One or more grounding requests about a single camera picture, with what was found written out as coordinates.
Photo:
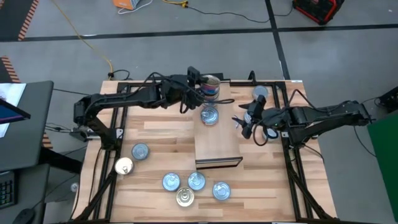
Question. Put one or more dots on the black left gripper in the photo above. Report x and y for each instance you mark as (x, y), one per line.
(192, 95)

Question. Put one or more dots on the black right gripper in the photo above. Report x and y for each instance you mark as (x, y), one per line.
(267, 118)

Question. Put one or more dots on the silver can green white label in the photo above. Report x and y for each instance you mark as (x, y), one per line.
(259, 91)

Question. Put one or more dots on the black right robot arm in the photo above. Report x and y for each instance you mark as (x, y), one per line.
(326, 115)

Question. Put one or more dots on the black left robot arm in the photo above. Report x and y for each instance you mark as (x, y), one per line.
(124, 99)

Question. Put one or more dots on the black clamp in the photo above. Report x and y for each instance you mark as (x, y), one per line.
(252, 76)

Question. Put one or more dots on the long black bar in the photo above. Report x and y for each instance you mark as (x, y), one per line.
(149, 77)

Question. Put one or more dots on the silver can olive green label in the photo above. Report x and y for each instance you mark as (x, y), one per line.
(221, 190)

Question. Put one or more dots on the orange box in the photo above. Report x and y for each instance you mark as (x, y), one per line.
(124, 3)

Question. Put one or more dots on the red toolbox on floor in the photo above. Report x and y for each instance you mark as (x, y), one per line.
(317, 9)

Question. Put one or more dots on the black box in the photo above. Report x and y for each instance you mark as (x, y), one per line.
(391, 99)

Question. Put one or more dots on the green panel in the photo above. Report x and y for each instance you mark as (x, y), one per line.
(385, 161)

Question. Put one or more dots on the small round grey object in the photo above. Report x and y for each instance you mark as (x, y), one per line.
(74, 187)

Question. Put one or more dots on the grey desk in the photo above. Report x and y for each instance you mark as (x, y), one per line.
(31, 130)
(31, 193)

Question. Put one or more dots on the white paper sheet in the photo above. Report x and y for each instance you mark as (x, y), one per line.
(12, 91)

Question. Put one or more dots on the dark monitor blue screen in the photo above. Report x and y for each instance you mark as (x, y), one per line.
(9, 113)

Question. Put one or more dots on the black mat orange striped edge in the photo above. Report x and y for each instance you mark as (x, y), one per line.
(12, 18)
(4, 73)

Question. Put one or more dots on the black keyboard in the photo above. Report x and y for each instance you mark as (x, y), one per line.
(6, 189)

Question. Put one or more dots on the black computer mouse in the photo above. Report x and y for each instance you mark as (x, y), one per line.
(22, 216)

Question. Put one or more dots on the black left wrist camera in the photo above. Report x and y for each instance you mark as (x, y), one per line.
(193, 74)

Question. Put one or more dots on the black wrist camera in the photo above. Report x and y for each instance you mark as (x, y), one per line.
(260, 102)
(193, 74)

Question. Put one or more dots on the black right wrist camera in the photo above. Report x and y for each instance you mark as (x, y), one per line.
(260, 102)

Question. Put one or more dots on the silver corner bracket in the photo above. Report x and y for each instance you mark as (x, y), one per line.
(284, 134)
(119, 133)

